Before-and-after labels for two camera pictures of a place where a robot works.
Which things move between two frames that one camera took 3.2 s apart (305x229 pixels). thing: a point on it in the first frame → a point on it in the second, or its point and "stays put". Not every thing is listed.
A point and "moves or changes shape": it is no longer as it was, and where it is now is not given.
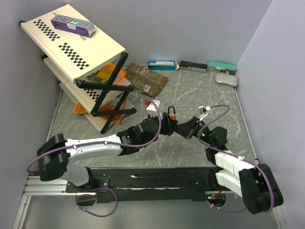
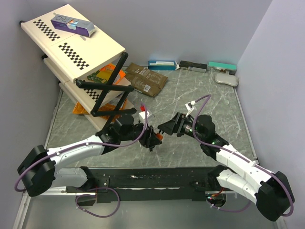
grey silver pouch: x=227 y=78 stays put
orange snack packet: x=110 y=67 stays put
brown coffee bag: x=145 y=80 stays put
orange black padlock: x=172 y=116 moves or changes shape
